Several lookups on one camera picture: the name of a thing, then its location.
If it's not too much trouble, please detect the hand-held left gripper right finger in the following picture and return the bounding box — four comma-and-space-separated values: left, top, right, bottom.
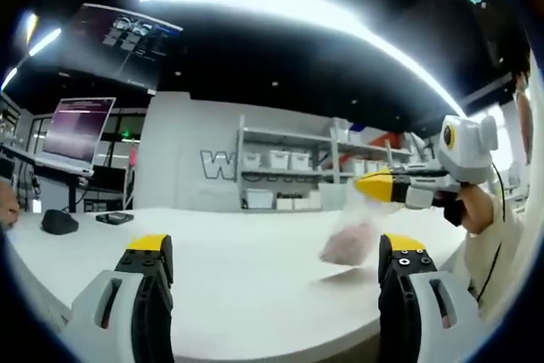
377, 233, 490, 363

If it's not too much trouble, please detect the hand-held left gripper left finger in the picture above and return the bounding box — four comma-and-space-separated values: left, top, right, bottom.
63, 233, 175, 363

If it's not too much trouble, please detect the clear resealable bag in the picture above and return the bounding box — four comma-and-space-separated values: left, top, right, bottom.
318, 192, 403, 269

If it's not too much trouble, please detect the open laptop purple screen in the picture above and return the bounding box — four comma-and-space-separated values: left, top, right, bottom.
42, 97, 116, 177

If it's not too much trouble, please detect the person's right hand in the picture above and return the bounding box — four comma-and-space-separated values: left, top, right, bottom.
457, 183, 497, 236

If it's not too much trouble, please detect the person's white clothing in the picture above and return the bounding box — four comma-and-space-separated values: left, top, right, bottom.
526, 46, 544, 253

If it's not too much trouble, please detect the black flat phone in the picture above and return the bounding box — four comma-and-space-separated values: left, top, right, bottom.
95, 212, 133, 224

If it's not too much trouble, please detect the row of white storage bins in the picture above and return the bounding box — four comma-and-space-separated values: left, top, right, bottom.
241, 148, 405, 211

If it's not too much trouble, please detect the black rounded pouch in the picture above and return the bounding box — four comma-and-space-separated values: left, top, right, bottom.
41, 208, 80, 235

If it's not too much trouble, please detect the black equipment box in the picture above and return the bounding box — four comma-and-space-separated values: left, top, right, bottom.
82, 190, 128, 212

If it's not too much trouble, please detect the grey metal shelf unit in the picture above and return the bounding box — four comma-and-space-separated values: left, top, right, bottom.
237, 115, 416, 211

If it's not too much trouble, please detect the black monitor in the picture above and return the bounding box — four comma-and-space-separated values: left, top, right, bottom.
84, 165, 128, 192

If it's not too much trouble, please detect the long ceiling light strip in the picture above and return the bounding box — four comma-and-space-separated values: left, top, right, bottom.
138, 0, 468, 120

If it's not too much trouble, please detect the hanging dark display screen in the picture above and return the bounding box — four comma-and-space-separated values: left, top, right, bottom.
70, 3, 184, 92

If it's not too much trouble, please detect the ceiling light tube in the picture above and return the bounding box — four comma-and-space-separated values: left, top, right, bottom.
23, 12, 40, 44
28, 27, 63, 57

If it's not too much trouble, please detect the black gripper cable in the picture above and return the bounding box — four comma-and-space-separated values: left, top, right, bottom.
475, 162, 509, 303

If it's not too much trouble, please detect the outlined wall lettering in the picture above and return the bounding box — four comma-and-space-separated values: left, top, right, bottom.
199, 149, 241, 181

